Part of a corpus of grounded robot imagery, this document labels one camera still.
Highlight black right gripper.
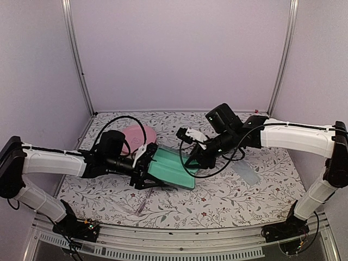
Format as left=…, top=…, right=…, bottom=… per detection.
left=184, top=129, right=237, bottom=170

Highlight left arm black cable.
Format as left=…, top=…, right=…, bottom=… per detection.
left=96, top=115, right=147, bottom=156

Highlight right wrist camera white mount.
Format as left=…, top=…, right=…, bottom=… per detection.
left=176, top=127, right=208, bottom=150

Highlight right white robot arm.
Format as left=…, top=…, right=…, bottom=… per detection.
left=176, top=103, right=347, bottom=237

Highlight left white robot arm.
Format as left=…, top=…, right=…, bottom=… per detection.
left=1, top=130, right=165, bottom=236

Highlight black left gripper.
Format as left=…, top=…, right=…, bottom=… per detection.
left=106, top=154, right=164, bottom=190

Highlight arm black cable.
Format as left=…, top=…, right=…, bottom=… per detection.
left=179, top=125, right=266, bottom=179
left=96, top=115, right=147, bottom=156

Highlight left aluminium frame post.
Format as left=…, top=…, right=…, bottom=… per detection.
left=61, top=0, right=95, bottom=116

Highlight right aluminium frame post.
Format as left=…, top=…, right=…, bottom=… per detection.
left=267, top=0, right=299, bottom=116

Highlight blue-grey cleaning cloth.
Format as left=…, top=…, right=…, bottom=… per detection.
left=232, top=160, right=260, bottom=186

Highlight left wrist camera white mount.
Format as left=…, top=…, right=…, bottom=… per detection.
left=132, top=143, right=158, bottom=167

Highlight grey case green lining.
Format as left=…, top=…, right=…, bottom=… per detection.
left=147, top=145, right=195, bottom=190

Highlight aluminium frame post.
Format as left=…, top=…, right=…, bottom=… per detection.
left=267, top=0, right=299, bottom=116
left=61, top=0, right=95, bottom=116

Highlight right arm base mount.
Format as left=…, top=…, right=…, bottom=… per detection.
left=260, top=201, right=320, bottom=256

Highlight pink plate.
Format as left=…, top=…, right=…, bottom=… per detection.
left=121, top=125, right=157, bottom=153

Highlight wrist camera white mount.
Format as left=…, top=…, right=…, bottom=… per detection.
left=176, top=127, right=208, bottom=150
left=132, top=143, right=158, bottom=167

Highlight clear purple glasses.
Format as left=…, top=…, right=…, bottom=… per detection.
left=110, top=188, right=153, bottom=216

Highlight front aluminium rail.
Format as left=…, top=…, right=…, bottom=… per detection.
left=23, top=213, right=341, bottom=260

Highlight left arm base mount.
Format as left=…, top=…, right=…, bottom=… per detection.
left=52, top=200, right=100, bottom=243

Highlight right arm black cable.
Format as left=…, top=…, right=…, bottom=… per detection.
left=179, top=125, right=266, bottom=179

